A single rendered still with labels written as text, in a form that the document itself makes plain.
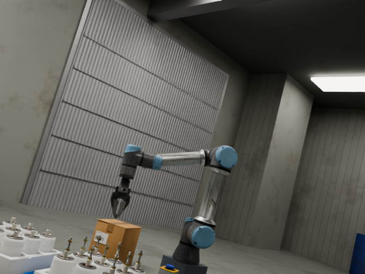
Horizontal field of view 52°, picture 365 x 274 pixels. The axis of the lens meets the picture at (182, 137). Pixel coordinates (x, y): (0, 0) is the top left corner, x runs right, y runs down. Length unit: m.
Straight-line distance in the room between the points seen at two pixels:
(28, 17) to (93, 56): 0.92
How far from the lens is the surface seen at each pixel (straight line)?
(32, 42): 4.93
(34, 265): 2.01
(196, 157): 2.05
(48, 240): 2.10
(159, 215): 6.29
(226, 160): 1.93
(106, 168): 5.44
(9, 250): 1.92
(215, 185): 1.95
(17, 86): 4.82
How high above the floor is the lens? 0.66
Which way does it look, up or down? 8 degrees up
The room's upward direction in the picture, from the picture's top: 15 degrees clockwise
